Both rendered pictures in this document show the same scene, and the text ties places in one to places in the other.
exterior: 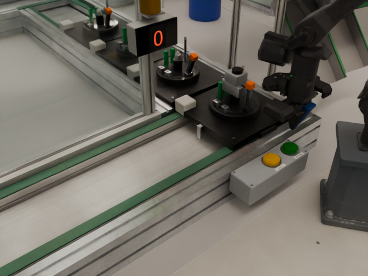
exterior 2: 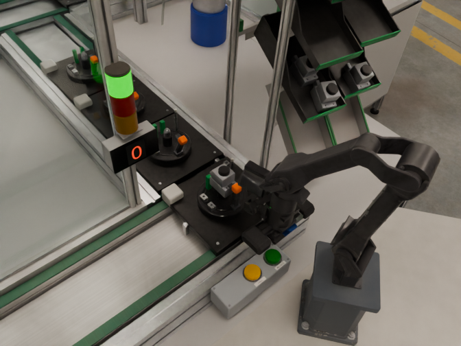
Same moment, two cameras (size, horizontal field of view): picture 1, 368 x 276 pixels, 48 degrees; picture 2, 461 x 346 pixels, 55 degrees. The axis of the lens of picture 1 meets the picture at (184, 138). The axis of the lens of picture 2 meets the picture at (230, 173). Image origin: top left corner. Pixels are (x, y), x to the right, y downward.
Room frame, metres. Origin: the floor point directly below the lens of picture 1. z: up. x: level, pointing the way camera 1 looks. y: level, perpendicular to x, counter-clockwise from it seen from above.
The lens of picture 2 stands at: (0.23, -0.09, 1.94)
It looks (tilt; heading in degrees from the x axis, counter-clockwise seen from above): 48 degrees down; 355
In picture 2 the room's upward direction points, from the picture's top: 4 degrees clockwise
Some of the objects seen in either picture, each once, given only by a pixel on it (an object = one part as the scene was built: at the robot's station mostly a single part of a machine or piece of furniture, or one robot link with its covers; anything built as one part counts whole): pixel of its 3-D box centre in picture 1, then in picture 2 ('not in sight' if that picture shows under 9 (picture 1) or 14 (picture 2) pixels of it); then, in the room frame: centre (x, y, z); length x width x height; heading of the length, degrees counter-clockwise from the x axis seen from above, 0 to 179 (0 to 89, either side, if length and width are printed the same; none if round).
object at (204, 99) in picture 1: (233, 110); (222, 202); (0.99, -0.14, 0.96); 0.24 x 0.24 x 0.02; 39
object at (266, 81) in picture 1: (280, 81); (261, 202); (0.85, -0.22, 1.13); 0.07 x 0.07 x 0.06; 43
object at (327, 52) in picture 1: (306, 57); (285, 193); (0.82, -0.26, 1.21); 0.09 x 0.06 x 0.07; 55
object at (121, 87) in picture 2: not in sight; (119, 80); (0.96, 0.08, 1.38); 0.05 x 0.05 x 0.05
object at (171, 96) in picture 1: (177, 62); (167, 138); (1.19, 0.02, 1.01); 0.24 x 0.24 x 0.13; 39
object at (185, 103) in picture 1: (185, 105); (172, 195); (1.00, 0.00, 0.97); 0.05 x 0.05 x 0.04; 39
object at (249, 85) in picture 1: (247, 93); (234, 193); (0.96, -0.17, 1.04); 0.04 x 0.02 x 0.08; 39
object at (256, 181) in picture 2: (289, 42); (269, 178); (0.84, -0.23, 1.24); 0.12 x 0.08 x 0.11; 55
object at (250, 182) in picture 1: (269, 170); (251, 279); (0.77, -0.21, 0.93); 0.21 x 0.07 x 0.06; 129
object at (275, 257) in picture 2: (289, 149); (272, 257); (0.81, -0.27, 0.96); 0.04 x 0.04 x 0.02
